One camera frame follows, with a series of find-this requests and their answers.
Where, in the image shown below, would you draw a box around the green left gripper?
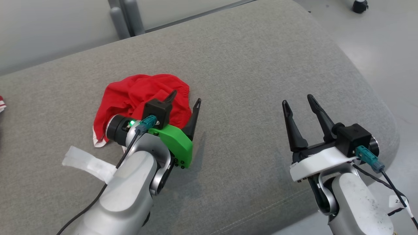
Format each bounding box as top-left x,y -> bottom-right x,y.
149,90 -> 201,169

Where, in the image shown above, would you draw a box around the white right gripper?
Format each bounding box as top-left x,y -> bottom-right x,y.
282,94 -> 359,182

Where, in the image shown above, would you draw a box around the red shorts with white stripes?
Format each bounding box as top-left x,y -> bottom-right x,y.
93,74 -> 192,148

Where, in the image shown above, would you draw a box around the grey fabric sofa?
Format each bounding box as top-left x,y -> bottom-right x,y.
0,0 -> 400,235

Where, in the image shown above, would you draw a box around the white tape strip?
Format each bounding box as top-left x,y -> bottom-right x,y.
62,146 -> 117,184

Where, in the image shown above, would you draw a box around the black caster wheel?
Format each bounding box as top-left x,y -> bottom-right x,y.
352,0 -> 369,14

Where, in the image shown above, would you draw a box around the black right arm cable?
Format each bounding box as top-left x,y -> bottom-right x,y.
353,146 -> 418,229

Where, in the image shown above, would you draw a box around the grey rounded post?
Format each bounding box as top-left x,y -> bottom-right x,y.
110,7 -> 131,40
122,0 -> 146,36

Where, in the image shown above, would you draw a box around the white cable label tag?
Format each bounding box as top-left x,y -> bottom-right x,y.
389,195 -> 409,208

